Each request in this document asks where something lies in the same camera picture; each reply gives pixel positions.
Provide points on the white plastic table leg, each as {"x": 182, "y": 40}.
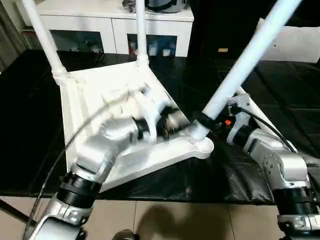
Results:
{"x": 141, "y": 30}
{"x": 42, "y": 35}
{"x": 260, "y": 112}
{"x": 245, "y": 60}

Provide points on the white plastic table top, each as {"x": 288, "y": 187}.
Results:
{"x": 95, "y": 95}

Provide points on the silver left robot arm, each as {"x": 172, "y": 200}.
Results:
{"x": 95, "y": 160}

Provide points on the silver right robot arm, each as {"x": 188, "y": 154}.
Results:
{"x": 277, "y": 165}

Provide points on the small yellow tag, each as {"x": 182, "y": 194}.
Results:
{"x": 223, "y": 50}

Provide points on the grey pillow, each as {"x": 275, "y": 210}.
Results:
{"x": 295, "y": 42}

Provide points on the grey black bag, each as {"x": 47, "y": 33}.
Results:
{"x": 160, "y": 5}

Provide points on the white cabinet with glass doors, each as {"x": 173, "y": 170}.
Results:
{"x": 85, "y": 22}

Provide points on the black work mat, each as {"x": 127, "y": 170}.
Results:
{"x": 30, "y": 125}

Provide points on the grey curtain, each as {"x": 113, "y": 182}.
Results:
{"x": 10, "y": 30}

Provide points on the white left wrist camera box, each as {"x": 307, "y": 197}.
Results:
{"x": 150, "y": 112}

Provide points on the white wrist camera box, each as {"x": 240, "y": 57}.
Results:
{"x": 240, "y": 105}
{"x": 150, "y": 112}

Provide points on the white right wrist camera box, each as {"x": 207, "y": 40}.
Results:
{"x": 240, "y": 105}

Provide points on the black work table frame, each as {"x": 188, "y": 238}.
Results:
{"x": 15, "y": 212}

